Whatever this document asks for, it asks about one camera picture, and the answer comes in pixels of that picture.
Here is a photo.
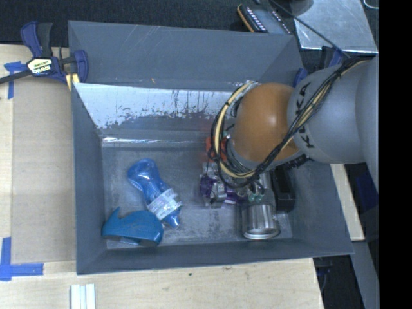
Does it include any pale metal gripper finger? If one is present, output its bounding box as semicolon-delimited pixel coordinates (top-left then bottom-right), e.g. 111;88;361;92
201;162;224;182
204;185;229;208

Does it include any purple crumpled thing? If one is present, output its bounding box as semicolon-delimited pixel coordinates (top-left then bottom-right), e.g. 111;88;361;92
199;174;241;206

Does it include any silver metal can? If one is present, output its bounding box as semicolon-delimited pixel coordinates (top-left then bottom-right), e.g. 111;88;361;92
240;202;281;241

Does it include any blue plastic bottle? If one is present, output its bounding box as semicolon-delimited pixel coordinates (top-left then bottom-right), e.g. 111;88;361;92
127;158;183;229

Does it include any blue curved plastic piece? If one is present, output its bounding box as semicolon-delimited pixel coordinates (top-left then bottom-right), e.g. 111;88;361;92
101;207;164;247

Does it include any grey metal bin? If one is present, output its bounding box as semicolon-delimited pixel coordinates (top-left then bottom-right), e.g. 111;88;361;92
67;20;355;276

